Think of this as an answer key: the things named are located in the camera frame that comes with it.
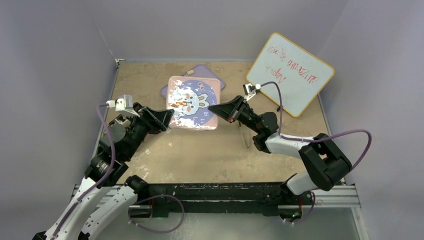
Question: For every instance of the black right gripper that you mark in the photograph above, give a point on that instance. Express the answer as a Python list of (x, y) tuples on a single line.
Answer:
[(231, 110)]

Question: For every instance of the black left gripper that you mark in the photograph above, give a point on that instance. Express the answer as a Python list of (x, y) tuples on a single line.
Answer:
[(155, 120)]

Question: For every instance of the metal tongs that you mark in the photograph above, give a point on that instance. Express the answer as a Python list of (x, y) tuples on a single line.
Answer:
[(245, 135)]

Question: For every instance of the silver square tin lid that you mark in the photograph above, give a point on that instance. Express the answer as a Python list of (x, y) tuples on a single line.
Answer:
[(190, 97)]

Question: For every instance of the pink divided chocolate tin box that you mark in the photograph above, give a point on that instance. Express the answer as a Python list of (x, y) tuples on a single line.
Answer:
[(119, 120)]

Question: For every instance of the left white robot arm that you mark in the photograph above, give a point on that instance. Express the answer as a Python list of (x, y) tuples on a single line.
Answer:
[(83, 218)]

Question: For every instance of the yellow framed whiteboard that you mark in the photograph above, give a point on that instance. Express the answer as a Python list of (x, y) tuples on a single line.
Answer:
[(294, 77)]

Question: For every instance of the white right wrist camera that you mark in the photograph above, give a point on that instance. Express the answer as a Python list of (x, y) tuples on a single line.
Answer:
[(250, 90)]

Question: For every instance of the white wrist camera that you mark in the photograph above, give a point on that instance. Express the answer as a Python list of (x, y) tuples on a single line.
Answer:
[(250, 90), (123, 104)]

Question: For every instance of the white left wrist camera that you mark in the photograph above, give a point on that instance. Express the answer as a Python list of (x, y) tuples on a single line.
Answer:
[(123, 104)]

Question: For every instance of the aluminium frame rail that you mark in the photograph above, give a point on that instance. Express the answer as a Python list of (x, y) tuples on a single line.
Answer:
[(341, 196)]

